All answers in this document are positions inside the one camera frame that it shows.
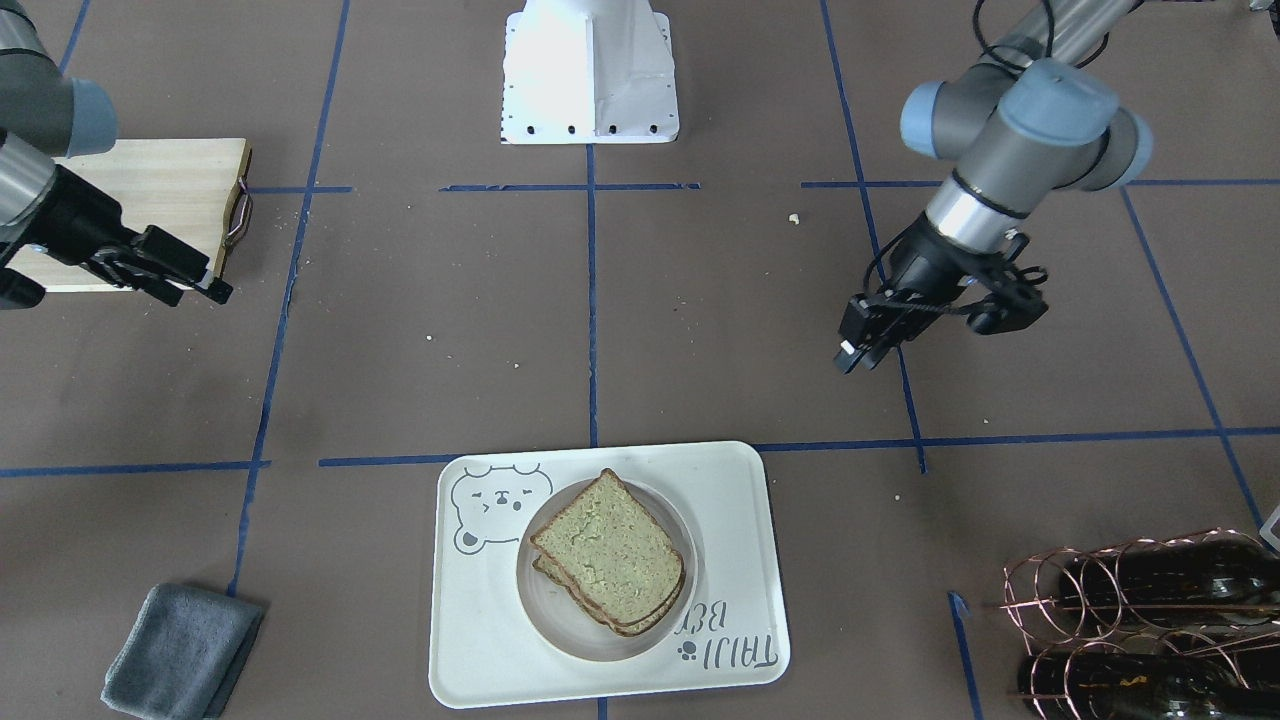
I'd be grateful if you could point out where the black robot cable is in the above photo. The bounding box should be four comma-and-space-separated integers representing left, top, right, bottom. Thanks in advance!
972, 0, 1114, 70

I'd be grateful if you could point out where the copper wire bottle rack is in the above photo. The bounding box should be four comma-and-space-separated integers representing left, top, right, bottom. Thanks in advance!
1000, 528, 1279, 719

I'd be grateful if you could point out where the lower dark glass bottle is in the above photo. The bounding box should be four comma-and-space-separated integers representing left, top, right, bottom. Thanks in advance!
1016, 644, 1279, 719

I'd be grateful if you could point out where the wooden cutting board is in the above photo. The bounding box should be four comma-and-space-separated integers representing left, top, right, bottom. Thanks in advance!
9, 138, 252, 292

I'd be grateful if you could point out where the bread slice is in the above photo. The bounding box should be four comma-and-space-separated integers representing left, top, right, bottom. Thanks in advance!
529, 468, 685, 623
532, 555, 687, 637

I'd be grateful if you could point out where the upper dark glass bottle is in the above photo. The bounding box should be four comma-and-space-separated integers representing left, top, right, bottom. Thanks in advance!
1059, 538, 1279, 629

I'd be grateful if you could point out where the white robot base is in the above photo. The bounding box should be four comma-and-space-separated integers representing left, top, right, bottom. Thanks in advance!
499, 1, 681, 145

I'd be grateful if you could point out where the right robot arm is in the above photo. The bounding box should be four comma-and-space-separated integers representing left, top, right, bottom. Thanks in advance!
1, 1, 233, 310

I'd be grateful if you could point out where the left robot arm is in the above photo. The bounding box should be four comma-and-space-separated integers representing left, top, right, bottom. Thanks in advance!
835, 1, 1155, 372

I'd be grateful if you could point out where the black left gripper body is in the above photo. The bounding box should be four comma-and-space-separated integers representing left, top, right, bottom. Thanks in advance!
838, 217, 1050, 351

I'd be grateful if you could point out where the white bear tray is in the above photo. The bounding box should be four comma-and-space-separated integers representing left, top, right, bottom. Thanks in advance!
428, 441, 791, 708

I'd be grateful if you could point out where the white round plate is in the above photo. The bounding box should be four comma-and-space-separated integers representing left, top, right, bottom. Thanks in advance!
515, 479, 701, 662

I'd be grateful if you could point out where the dark glass bottle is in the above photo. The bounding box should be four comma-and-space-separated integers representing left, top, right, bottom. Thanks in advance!
1059, 538, 1279, 629
1016, 644, 1279, 719

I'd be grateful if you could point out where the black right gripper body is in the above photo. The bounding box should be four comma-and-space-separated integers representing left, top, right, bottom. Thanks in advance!
1, 167, 212, 309

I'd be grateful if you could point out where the grey folded cloth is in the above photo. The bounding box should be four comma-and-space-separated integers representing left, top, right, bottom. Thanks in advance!
100, 583, 265, 719

